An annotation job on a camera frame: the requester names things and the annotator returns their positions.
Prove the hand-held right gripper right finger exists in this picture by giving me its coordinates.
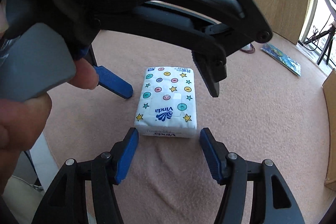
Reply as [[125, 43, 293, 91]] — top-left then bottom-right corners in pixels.
[[199, 128, 306, 224]]

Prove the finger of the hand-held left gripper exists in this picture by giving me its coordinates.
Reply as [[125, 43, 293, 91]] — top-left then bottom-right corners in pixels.
[[133, 0, 273, 98], [87, 46, 134, 100]]

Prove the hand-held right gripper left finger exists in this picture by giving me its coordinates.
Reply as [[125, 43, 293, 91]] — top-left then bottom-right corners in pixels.
[[31, 128, 139, 224]]

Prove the star print tissue pack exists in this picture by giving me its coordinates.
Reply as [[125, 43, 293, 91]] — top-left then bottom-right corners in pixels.
[[134, 66, 198, 138]]

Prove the cardboard box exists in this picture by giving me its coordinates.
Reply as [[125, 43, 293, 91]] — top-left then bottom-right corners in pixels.
[[322, 76, 336, 188]]

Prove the pink blanket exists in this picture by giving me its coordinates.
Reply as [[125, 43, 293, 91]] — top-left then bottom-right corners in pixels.
[[43, 30, 336, 224]]

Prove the blue plastic packet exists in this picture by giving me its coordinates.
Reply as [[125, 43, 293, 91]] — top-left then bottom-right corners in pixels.
[[261, 42, 302, 77]]

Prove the black tripod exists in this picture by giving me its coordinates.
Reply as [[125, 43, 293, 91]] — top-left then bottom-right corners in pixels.
[[302, 21, 336, 65]]

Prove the brown hair tie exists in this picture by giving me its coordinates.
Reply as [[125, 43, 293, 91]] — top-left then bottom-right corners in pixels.
[[240, 43, 256, 53]]

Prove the black ring light cable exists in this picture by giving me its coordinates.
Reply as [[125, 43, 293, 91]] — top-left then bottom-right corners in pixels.
[[310, 26, 319, 50]]

